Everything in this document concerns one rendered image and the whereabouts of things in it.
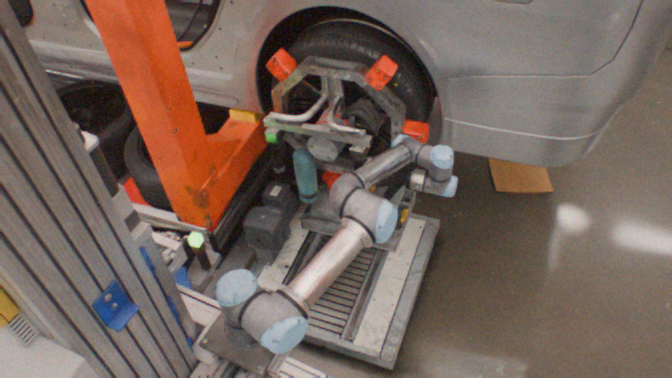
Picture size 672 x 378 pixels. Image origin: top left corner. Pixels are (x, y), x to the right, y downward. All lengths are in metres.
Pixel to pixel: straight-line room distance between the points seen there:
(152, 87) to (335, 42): 0.68
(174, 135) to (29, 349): 0.94
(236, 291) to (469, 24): 1.12
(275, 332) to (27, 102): 0.78
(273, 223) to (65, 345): 1.35
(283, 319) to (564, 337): 1.56
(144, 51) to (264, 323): 0.92
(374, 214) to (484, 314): 1.24
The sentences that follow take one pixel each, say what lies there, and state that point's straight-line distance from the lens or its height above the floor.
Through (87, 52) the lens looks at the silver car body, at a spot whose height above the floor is 0.91.
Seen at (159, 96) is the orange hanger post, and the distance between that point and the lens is 1.93.
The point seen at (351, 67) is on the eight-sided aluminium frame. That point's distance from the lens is 2.09.
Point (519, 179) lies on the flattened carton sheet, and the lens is 3.26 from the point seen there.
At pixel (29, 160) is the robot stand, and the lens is 1.08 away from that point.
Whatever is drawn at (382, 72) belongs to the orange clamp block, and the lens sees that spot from 2.00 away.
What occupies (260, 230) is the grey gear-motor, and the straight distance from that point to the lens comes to 2.50.
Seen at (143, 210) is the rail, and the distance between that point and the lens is 2.76.
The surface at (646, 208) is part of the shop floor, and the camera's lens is 3.32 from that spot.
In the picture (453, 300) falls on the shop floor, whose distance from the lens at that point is 2.71.
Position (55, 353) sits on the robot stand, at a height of 1.23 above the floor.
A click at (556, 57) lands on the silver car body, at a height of 1.23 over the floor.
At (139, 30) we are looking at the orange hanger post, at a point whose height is 1.45.
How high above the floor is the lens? 2.27
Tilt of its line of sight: 46 degrees down
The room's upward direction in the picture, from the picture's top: 7 degrees counter-clockwise
